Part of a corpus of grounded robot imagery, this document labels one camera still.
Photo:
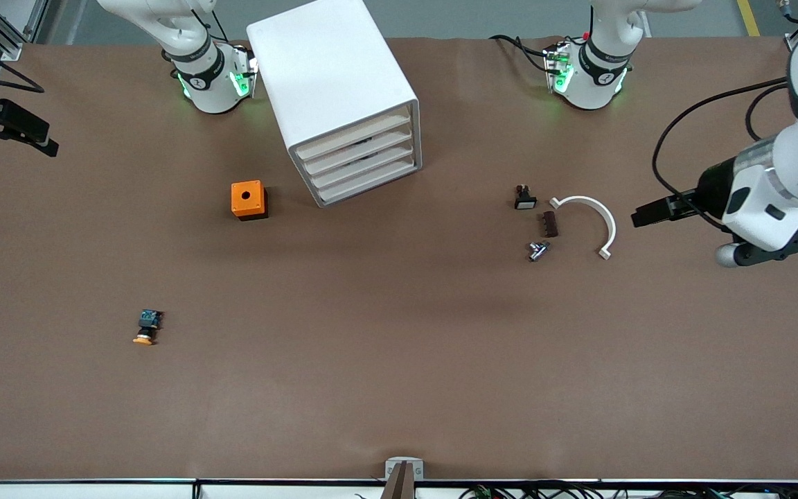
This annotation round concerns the black left camera bracket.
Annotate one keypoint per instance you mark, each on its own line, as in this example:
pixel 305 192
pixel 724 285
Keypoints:
pixel 780 251

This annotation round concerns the white table edge rail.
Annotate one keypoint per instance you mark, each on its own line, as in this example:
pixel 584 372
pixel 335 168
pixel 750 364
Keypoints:
pixel 94 490

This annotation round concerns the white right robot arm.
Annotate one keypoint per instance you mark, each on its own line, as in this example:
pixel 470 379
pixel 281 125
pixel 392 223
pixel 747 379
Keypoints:
pixel 208 86

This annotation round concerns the black white-faced push button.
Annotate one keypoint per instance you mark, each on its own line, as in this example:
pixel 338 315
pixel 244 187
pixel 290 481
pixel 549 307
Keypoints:
pixel 525 201

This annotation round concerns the orange button enclosure box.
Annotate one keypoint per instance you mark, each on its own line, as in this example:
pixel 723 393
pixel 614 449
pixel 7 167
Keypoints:
pixel 246 197

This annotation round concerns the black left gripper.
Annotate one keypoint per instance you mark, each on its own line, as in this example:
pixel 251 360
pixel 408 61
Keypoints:
pixel 713 188

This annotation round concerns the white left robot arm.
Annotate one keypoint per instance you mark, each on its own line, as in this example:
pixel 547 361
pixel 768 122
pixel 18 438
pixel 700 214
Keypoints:
pixel 787 187

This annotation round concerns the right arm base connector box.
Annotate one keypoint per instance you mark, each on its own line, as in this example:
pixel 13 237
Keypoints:
pixel 245 73

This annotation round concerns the orange-capped push button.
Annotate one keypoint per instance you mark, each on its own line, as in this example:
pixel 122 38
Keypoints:
pixel 148 322

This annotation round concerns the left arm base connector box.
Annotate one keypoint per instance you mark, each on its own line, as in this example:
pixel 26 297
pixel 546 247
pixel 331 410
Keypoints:
pixel 557 69

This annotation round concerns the grey metal mounting bracket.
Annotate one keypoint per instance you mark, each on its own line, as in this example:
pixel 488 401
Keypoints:
pixel 392 468

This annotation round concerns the metal key switch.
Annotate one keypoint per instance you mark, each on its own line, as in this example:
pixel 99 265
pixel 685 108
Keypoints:
pixel 537 251

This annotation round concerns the brown terminal block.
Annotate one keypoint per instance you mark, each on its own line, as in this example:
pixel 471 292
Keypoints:
pixel 549 224

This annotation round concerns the white semicircular clamp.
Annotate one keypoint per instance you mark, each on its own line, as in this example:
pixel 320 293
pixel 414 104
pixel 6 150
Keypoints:
pixel 610 225

